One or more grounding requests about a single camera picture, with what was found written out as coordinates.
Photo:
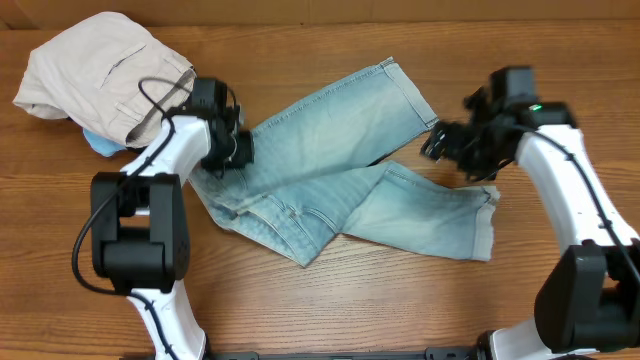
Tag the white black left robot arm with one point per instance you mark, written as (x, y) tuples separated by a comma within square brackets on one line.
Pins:
[(138, 224)]

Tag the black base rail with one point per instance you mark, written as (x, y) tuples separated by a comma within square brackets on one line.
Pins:
[(340, 355)]

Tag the beige folded trousers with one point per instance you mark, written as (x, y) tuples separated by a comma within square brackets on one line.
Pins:
[(105, 73)]

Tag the light blue folded garment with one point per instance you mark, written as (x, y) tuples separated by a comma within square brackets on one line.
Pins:
[(101, 145)]

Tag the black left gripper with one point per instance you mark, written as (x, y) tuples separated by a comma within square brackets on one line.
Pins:
[(237, 151)]

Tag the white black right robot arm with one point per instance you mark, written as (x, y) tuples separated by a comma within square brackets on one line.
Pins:
[(590, 301)]

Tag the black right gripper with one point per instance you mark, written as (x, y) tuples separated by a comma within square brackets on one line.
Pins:
[(455, 145)]

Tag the light blue denim shorts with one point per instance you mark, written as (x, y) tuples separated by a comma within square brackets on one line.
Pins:
[(322, 167)]

